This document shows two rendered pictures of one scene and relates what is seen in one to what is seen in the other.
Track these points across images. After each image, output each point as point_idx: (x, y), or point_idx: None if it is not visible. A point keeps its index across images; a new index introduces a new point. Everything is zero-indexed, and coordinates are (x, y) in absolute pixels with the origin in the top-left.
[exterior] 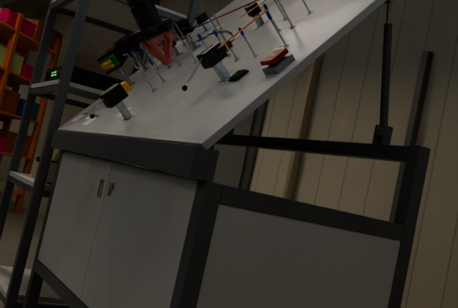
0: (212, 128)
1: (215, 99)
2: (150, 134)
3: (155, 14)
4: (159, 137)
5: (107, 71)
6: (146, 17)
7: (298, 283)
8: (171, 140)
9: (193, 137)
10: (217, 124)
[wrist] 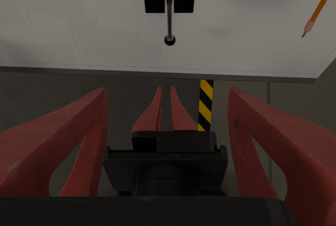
0: (313, 60)
1: (233, 2)
2: (141, 66)
3: (199, 196)
4: (188, 71)
5: None
6: None
7: None
8: (231, 74)
9: (284, 71)
10: (319, 54)
